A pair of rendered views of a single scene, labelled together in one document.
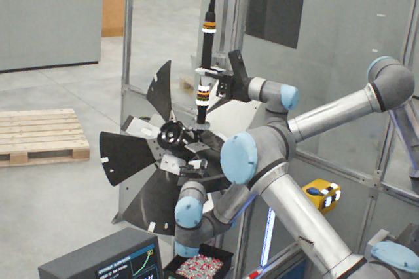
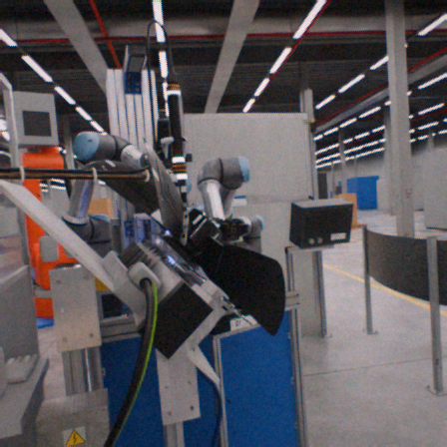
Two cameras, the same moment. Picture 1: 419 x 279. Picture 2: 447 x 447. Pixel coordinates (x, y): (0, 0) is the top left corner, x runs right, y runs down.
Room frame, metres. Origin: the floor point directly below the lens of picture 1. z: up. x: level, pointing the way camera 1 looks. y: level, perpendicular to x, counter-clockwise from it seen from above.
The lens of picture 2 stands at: (2.56, 0.79, 1.28)
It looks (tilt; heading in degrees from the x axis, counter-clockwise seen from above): 3 degrees down; 214
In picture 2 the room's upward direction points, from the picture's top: 5 degrees counter-clockwise
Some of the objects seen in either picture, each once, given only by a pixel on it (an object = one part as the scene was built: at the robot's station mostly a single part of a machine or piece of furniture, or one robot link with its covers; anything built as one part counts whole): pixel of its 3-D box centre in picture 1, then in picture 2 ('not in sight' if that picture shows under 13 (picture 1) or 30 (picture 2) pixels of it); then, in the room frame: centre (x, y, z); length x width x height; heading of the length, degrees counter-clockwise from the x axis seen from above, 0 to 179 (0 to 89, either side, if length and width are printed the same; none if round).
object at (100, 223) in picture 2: not in sight; (96, 226); (1.39, -0.76, 1.20); 0.13 x 0.12 x 0.14; 177
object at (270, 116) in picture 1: (274, 126); not in sight; (1.52, -0.20, 1.35); 0.11 x 0.08 x 0.11; 177
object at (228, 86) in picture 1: (236, 85); (165, 155); (1.61, -0.06, 1.45); 0.12 x 0.08 x 0.09; 61
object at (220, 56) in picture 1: (219, 62); not in sight; (2.30, 0.00, 1.36); 0.10 x 0.07 x 0.09; 176
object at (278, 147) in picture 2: not in sight; (255, 221); (-0.20, -0.75, 1.10); 1.21 x 0.06 x 2.20; 141
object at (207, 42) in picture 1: (205, 62); (176, 131); (1.67, 0.04, 1.51); 0.03 x 0.03 x 0.21
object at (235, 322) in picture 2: (198, 269); (226, 316); (1.42, 0.00, 0.85); 0.22 x 0.17 x 0.07; 157
